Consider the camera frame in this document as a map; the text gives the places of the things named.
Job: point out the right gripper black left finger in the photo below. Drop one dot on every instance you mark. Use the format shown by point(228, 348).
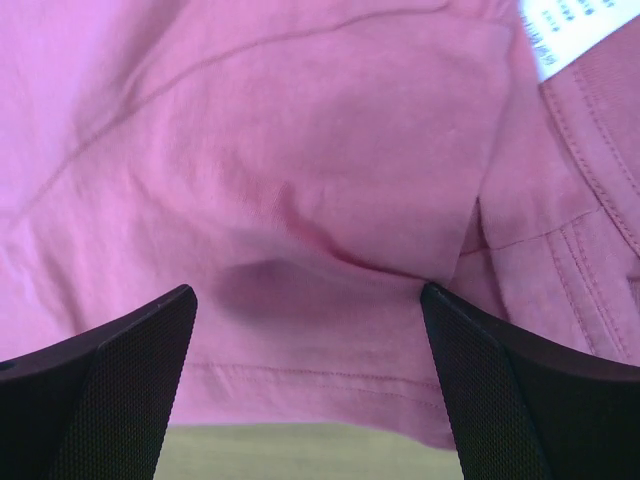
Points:
point(97, 405)

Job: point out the salmon pink t-shirt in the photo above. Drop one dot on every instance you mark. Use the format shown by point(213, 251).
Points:
point(306, 166)

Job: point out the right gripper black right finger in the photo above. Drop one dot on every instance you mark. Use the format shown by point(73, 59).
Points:
point(523, 407)

